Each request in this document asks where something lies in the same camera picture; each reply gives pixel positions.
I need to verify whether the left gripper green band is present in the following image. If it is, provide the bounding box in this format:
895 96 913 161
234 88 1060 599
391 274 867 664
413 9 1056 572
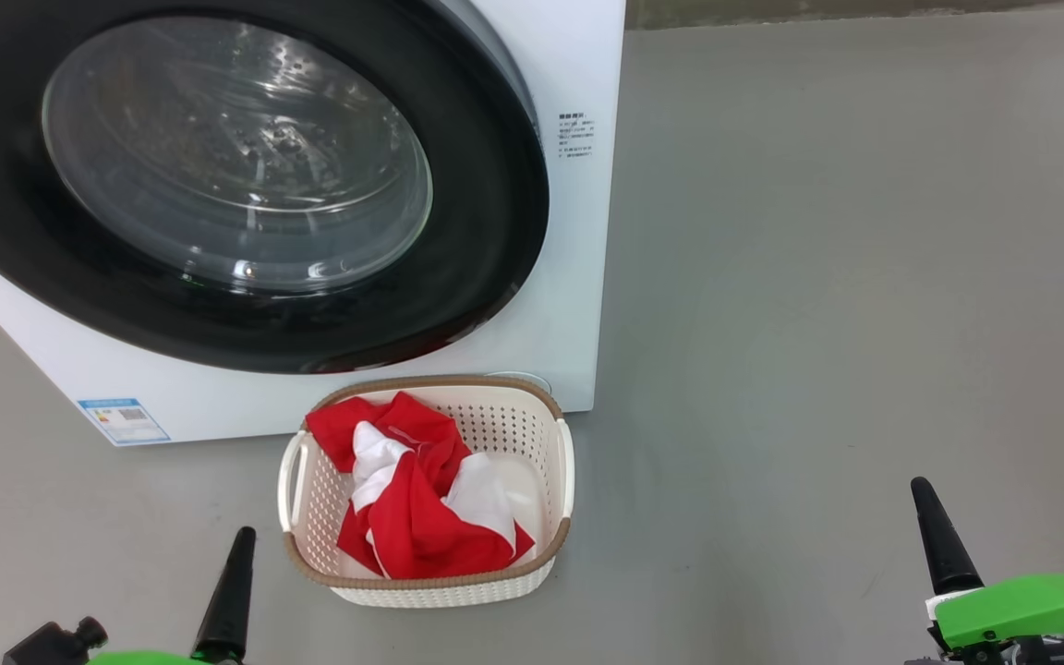
86 526 259 665

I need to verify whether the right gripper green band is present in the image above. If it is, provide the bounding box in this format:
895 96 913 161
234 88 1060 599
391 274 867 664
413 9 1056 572
905 476 1064 665

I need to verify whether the red and white garment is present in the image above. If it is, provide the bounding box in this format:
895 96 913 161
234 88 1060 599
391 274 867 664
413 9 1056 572
305 391 537 582

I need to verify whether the black round glass washer door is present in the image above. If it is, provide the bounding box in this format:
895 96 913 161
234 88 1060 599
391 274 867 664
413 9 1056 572
0 0 552 376

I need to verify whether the cream perforated laundry basket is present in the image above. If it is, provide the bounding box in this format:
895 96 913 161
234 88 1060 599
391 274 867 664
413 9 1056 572
277 373 577 610

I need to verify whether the white front-load washing machine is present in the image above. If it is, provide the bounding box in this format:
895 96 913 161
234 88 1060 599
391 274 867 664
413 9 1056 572
0 0 628 448

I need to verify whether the blue energy label sticker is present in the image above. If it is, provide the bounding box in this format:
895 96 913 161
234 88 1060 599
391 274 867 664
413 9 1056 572
76 396 172 448

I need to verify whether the round white filter cap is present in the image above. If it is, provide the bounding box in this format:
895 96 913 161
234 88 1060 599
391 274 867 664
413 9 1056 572
484 370 553 394

